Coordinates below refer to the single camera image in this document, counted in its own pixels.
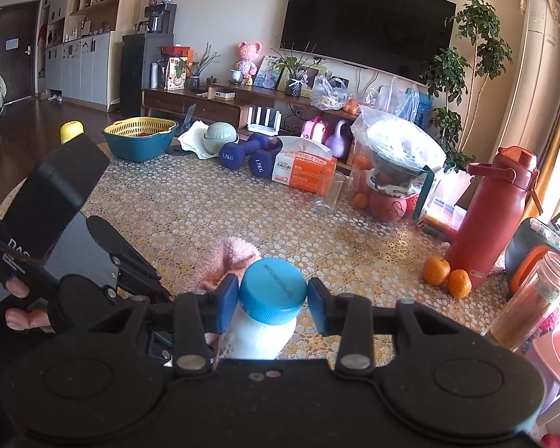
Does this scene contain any grey wall cabinet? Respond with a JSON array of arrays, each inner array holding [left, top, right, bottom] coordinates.
[[39, 0, 128, 106]]

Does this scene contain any person's left hand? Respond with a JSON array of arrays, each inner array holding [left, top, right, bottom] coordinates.
[[4, 279, 53, 333]]

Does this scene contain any pink fuzzy sock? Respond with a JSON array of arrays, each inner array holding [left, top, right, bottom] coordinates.
[[192, 236, 262, 293]]

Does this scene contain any purple kettlebell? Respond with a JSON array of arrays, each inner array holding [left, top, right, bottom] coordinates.
[[324, 119, 354, 159]]

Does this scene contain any white bottle with blue cap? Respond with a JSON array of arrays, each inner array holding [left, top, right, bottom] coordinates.
[[216, 258, 307, 361]]

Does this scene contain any lavender plastic bin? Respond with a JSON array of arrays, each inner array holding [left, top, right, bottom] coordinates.
[[523, 345, 560, 427]]

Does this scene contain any printed snack bag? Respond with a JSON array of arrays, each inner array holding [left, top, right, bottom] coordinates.
[[164, 56, 188, 91]]

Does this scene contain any glass jar with brown contents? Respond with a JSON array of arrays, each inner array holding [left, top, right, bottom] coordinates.
[[483, 251, 560, 354]]

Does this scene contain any black television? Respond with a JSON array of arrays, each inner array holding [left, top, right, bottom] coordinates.
[[280, 0, 457, 86]]

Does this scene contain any small potted grass plant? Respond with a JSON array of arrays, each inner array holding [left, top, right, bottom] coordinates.
[[186, 42, 220, 89]]

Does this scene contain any dark wooden door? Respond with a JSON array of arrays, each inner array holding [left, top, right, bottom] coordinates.
[[0, 0, 41, 104]]

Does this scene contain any green and orange bag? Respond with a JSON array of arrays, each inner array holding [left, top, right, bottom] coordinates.
[[504, 217, 560, 296]]

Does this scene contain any white paper bag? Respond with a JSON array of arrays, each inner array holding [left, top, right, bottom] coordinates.
[[435, 167, 476, 208]]

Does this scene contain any pink backpack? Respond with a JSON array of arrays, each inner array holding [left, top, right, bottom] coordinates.
[[301, 116, 329, 143]]

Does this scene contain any orange and white tissue box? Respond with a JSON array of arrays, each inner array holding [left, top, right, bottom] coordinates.
[[271, 136, 338, 195]]

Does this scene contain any green round bowl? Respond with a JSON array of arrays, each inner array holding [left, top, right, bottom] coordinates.
[[202, 122, 239, 158]]

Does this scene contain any tall potted plant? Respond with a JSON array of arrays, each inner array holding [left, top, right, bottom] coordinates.
[[419, 0, 513, 169]]

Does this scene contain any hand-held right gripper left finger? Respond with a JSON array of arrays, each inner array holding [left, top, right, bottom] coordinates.
[[98, 274, 240, 378]]

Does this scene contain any potted plant in black pot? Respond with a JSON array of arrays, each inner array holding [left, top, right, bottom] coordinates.
[[270, 43, 326, 99]]

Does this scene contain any white cloth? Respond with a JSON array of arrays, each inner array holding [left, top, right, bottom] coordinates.
[[177, 120, 216, 159]]

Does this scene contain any wooden television cabinet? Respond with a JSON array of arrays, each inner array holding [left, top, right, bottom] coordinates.
[[141, 84, 361, 151]]

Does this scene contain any white router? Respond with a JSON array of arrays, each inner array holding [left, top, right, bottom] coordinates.
[[247, 106, 281, 133]]

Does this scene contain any yellow plastic object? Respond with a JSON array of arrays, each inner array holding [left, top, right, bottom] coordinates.
[[60, 121, 84, 145]]

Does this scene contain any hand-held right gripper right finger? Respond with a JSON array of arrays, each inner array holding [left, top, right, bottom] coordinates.
[[307, 279, 449, 377]]

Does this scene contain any pink plastic cup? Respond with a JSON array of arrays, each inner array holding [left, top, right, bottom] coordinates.
[[531, 329, 560, 388]]

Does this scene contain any dark photo frame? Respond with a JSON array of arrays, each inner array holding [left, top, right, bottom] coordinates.
[[289, 66, 328, 92]]

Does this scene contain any red water bottle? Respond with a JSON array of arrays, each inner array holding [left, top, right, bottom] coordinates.
[[444, 146, 540, 290]]

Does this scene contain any clear plastic bag of fruit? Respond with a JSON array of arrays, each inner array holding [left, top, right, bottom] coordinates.
[[349, 104, 447, 225]]

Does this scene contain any white standing air conditioner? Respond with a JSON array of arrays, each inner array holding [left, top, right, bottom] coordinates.
[[500, 0, 560, 162]]

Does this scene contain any clear storage box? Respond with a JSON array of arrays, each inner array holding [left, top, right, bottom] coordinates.
[[419, 195, 468, 240]]

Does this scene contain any blue plastic bag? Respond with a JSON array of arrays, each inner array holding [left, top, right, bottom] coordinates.
[[363, 77, 433, 125]]

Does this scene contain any pink bear figure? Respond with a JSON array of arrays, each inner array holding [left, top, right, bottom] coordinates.
[[235, 40, 264, 81]]

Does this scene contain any orange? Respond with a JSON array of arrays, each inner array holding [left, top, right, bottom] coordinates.
[[447, 268, 473, 300], [422, 256, 451, 287]]

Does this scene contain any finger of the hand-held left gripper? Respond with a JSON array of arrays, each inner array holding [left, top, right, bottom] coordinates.
[[86, 215, 174, 306]]

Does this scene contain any clear drinking glass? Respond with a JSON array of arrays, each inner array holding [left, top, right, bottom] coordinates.
[[312, 169, 347, 216]]

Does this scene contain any blue dumbbell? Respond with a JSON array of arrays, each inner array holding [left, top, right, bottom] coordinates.
[[217, 133, 281, 169], [247, 142, 283, 179]]

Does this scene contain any coffee machine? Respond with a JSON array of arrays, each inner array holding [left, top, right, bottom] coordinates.
[[137, 3, 177, 35]]

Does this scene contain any yellow strainer basket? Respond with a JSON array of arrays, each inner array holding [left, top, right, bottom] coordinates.
[[103, 117, 178, 139]]

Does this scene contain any teal plastic basin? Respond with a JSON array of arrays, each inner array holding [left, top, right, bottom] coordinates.
[[103, 126, 177, 164]]

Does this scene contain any black cabinet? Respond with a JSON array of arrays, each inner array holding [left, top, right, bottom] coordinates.
[[120, 32, 175, 118]]

